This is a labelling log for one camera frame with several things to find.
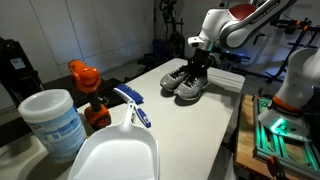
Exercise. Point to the blue white hand brush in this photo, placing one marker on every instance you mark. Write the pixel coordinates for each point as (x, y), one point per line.
(131, 96)

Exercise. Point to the wooden board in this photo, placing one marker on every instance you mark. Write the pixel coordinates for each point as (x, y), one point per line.
(245, 133)

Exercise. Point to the white wipes tub blue label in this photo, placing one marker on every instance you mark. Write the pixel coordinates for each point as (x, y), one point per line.
(56, 126)

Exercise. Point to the black rack with orange clips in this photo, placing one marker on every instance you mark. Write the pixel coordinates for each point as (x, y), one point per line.
(296, 36)

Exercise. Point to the aluminium frame with green light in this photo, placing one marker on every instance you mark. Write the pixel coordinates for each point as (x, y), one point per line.
(283, 146)

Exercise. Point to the black case with label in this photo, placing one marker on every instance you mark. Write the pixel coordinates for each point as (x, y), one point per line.
(16, 73)

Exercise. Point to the grey running sneaker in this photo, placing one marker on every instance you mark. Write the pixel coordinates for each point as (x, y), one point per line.
(191, 87)
(173, 79)

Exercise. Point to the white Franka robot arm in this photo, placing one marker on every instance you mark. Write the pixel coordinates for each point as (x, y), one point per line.
(216, 20)

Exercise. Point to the black plyo box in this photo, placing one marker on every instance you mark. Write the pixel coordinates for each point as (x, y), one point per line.
(83, 90)

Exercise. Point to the orange black clamp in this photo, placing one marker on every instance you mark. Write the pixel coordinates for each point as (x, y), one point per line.
(275, 168)

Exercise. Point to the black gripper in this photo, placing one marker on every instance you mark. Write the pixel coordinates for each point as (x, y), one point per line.
(201, 57)

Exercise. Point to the white dustpan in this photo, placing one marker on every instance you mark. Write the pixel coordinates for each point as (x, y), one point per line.
(116, 156)

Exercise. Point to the blue padded weight bench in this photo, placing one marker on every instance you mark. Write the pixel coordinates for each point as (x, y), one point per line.
(233, 55)

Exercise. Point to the black exercise machine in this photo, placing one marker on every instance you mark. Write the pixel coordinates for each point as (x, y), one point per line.
(173, 30)

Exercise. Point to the white cabinet wall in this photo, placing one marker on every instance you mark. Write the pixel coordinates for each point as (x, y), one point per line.
(83, 30)

